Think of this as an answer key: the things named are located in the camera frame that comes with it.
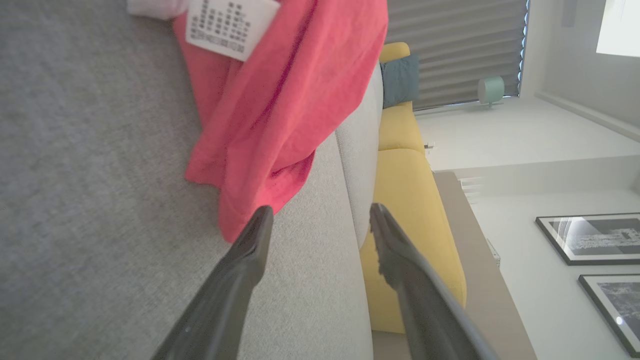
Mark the long grey sofa seat cushion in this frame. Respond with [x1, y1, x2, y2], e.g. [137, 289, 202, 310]
[334, 62, 385, 249]

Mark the white ceiling light panel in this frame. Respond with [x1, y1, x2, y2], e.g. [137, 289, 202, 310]
[595, 0, 640, 58]

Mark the teal throw pillow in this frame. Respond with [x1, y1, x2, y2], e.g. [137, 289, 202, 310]
[380, 53, 421, 110]

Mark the large grey sofa seat cushion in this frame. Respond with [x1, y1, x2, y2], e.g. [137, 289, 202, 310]
[0, 0, 375, 360]

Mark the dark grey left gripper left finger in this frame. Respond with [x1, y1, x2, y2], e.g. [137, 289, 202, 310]
[151, 205, 275, 360]

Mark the grey pleated curtain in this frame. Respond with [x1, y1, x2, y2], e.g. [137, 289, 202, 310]
[385, 0, 530, 112]

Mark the mint round lamp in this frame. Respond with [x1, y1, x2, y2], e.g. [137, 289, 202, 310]
[476, 75, 506, 108]

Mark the beige partition behind sofa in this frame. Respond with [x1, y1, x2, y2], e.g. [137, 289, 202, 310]
[432, 170, 538, 360]

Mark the black framed wall picture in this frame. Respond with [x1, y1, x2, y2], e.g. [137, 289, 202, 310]
[535, 212, 640, 267]
[578, 273, 640, 358]

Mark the yellow sofa back cushion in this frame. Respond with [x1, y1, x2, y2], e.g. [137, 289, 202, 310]
[359, 147, 468, 335]
[377, 42, 427, 152]

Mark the red and white jersey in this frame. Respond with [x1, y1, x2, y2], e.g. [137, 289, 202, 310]
[127, 0, 389, 244]

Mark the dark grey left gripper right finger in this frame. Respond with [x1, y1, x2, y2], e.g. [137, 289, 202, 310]
[369, 202, 501, 360]

